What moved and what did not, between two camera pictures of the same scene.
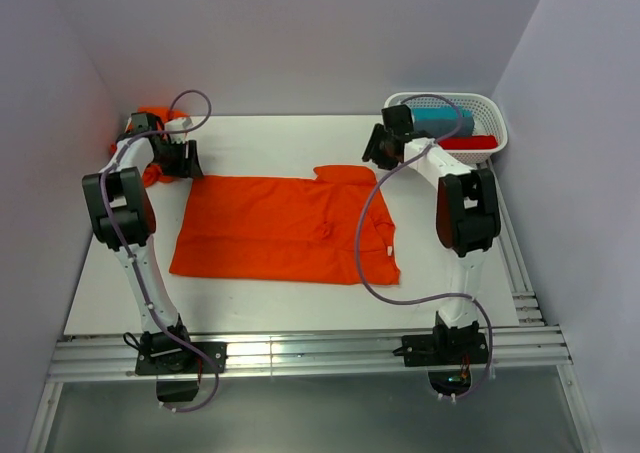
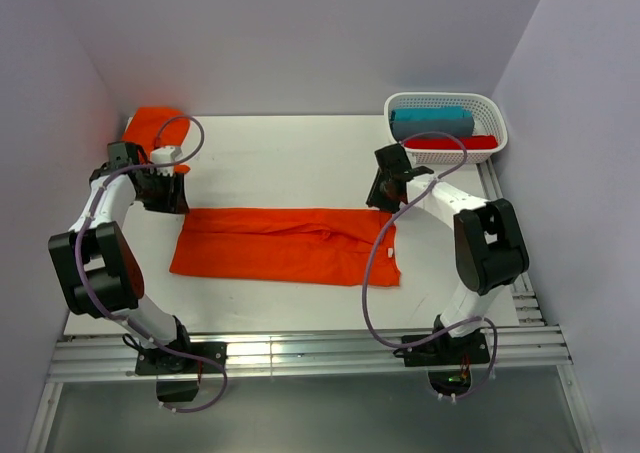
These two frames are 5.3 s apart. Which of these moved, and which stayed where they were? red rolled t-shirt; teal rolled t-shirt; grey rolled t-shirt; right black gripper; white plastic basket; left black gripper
Moved: left black gripper; right black gripper
Stayed: red rolled t-shirt; teal rolled t-shirt; white plastic basket; grey rolled t-shirt
